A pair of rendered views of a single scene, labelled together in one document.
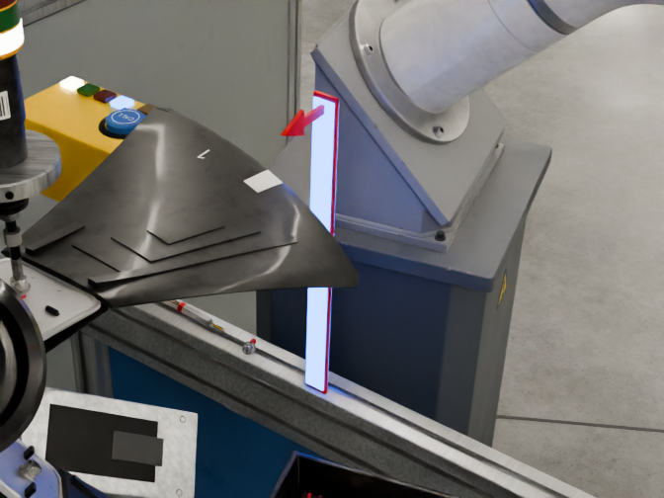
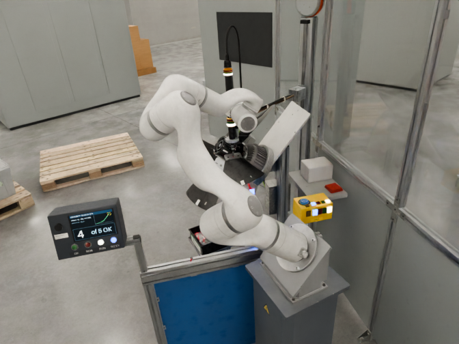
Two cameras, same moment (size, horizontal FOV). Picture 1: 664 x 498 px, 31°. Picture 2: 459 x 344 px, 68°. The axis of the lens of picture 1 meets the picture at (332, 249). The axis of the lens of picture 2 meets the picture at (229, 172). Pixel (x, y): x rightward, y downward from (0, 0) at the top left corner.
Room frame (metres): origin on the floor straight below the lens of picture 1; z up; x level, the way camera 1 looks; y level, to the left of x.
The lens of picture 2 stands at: (1.76, -0.96, 1.99)
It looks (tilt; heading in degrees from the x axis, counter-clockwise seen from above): 29 degrees down; 136
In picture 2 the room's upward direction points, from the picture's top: 4 degrees counter-clockwise
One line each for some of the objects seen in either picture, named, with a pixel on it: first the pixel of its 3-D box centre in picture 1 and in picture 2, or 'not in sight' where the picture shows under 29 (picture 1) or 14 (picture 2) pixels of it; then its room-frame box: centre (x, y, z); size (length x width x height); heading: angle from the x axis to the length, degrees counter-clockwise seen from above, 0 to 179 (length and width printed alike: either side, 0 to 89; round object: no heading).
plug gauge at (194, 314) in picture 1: (196, 315); not in sight; (1.00, 0.14, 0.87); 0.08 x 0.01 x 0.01; 52
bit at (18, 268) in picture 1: (14, 246); not in sight; (0.61, 0.20, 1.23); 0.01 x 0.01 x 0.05
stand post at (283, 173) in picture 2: not in sight; (281, 222); (0.68, 0.55, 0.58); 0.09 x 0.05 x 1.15; 147
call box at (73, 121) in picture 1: (97, 155); (312, 209); (1.07, 0.25, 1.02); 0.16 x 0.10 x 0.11; 57
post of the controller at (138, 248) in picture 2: not in sight; (140, 254); (0.62, -0.44, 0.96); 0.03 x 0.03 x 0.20; 57
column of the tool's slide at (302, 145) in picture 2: not in sight; (302, 155); (0.58, 0.92, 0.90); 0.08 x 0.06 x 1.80; 2
